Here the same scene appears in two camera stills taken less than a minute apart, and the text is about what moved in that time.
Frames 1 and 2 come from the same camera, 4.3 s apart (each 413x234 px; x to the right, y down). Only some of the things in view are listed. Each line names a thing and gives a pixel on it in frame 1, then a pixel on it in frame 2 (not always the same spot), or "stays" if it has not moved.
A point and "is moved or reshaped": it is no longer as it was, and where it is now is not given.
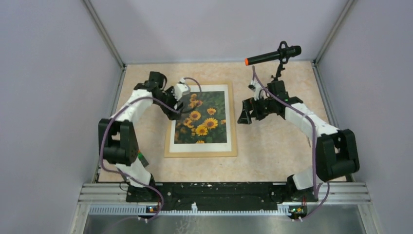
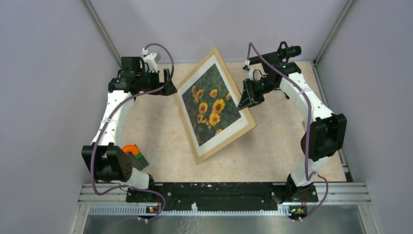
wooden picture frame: (207, 127) is moved or reshaped
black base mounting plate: (225, 196) stays
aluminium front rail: (113, 199) stays
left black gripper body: (170, 113) → (149, 80)
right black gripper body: (269, 103) → (263, 86)
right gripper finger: (248, 106) → (248, 98)
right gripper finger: (262, 111) → (258, 97)
